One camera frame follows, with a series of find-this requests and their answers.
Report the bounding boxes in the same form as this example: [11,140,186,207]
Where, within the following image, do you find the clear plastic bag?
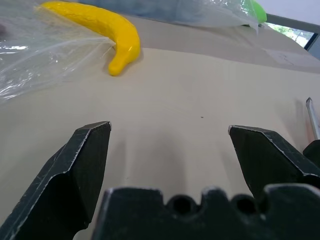
[0,0,118,106]

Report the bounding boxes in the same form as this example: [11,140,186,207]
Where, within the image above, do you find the blue item in bag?
[82,0,226,25]

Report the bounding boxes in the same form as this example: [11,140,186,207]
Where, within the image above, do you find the dark window frame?
[264,13,320,61]

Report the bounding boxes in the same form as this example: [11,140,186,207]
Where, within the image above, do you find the flat green plastic piece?
[241,0,268,28]

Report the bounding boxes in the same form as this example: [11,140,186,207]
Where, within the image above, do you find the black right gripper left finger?
[0,121,112,240]

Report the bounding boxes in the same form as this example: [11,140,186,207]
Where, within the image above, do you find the yellow toy banana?
[34,0,142,77]

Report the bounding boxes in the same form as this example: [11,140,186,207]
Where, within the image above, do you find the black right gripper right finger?
[228,124,320,199]

